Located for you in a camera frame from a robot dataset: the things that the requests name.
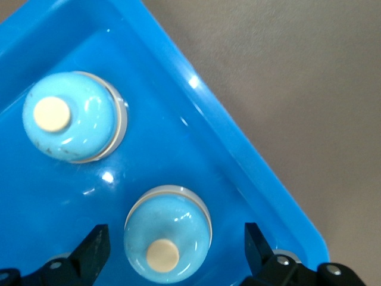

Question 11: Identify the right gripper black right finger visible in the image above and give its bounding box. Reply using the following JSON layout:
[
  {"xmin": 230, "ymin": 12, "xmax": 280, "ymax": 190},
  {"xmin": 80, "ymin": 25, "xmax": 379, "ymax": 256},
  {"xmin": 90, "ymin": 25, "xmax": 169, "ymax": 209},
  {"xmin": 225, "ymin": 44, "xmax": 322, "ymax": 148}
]
[{"xmin": 242, "ymin": 222, "xmax": 367, "ymax": 286}]

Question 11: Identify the light blue call bell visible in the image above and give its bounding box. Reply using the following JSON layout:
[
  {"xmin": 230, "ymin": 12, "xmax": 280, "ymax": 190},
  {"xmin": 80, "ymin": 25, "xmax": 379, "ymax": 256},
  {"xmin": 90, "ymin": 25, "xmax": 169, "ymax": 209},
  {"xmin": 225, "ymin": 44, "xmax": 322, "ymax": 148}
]
[
  {"xmin": 22, "ymin": 70, "xmax": 129, "ymax": 164},
  {"xmin": 123, "ymin": 184, "xmax": 214, "ymax": 284}
]

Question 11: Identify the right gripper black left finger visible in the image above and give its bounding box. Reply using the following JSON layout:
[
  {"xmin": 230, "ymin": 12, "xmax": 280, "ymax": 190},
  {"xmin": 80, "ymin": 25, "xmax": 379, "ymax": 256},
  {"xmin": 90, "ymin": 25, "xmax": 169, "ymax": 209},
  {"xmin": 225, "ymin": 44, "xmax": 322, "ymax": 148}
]
[{"xmin": 0, "ymin": 223, "xmax": 111, "ymax": 286}]

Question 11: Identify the blue plastic tray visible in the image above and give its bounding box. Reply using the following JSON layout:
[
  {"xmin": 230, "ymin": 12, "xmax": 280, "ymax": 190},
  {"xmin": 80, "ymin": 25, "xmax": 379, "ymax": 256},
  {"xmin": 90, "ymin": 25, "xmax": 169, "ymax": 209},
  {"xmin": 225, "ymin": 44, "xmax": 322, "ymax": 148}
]
[{"xmin": 0, "ymin": 0, "xmax": 332, "ymax": 286}]

